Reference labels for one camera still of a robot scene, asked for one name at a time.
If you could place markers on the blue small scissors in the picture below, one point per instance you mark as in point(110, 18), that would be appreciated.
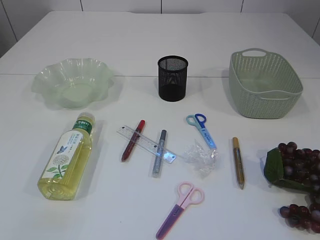
point(198, 120)

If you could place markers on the green plastic woven basket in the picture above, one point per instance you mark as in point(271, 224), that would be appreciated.
point(263, 87)

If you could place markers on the black mesh pen holder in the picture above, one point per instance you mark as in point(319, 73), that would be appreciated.
point(172, 78)

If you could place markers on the silver glitter pen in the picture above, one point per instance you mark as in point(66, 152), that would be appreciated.
point(157, 166)

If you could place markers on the red glitter pen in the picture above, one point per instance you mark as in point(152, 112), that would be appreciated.
point(132, 142)

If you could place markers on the green wavy plastic plate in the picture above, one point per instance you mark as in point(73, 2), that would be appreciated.
point(73, 82)

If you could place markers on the clear plastic sheet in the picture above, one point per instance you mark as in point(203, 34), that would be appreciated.
point(202, 159)

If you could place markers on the artificial red grape bunch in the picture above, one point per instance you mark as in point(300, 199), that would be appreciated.
point(289, 167)

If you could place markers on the clear plastic ruler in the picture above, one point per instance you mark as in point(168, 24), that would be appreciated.
point(146, 143)

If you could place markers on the pink purple scissors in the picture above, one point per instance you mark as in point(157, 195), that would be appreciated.
point(188, 194)

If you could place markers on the yellow tea bottle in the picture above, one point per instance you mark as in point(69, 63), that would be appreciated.
point(63, 172)

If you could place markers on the gold glitter pen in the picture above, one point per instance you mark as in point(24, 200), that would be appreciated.
point(239, 170)

